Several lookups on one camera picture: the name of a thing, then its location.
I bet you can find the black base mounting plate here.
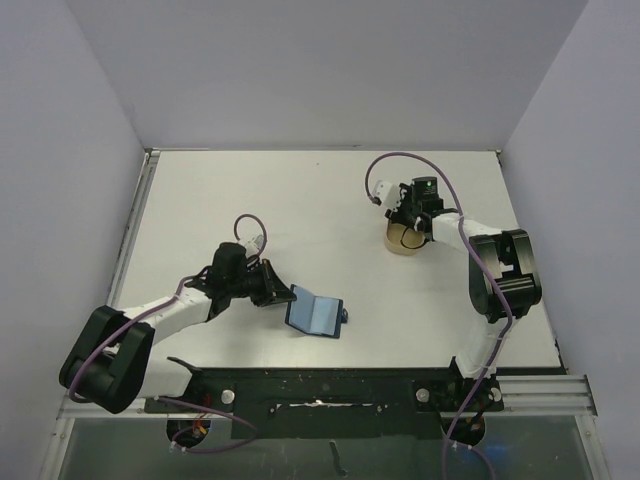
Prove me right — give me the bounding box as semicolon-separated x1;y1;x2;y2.
144;368;504;440

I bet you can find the beige oval tray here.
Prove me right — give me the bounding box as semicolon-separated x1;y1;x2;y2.
384;222;426;256

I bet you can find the blue card holder wallet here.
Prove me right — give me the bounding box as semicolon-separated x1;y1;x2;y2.
285;284;349;339

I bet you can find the aluminium front rail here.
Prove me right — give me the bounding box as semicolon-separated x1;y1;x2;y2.
57;375;597;420

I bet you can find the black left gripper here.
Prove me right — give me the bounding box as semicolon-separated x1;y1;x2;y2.
228;258;296;307

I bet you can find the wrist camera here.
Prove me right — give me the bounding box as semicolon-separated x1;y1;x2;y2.
369;180;405;210
238;234;266;256

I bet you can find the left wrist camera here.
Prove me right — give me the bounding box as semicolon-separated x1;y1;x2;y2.
238;234;266;256

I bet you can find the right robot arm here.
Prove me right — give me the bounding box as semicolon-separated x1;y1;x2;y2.
372;176;542;409

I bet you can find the aluminium left side rail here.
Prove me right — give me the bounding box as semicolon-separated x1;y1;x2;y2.
106;149;160;306

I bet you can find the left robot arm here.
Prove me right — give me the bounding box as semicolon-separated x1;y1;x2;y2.
59;242;296;414

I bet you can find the aluminium rail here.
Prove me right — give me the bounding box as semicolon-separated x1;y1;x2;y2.
57;375;597;420
106;149;160;306

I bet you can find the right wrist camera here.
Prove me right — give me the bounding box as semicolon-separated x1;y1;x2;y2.
369;180;405;210

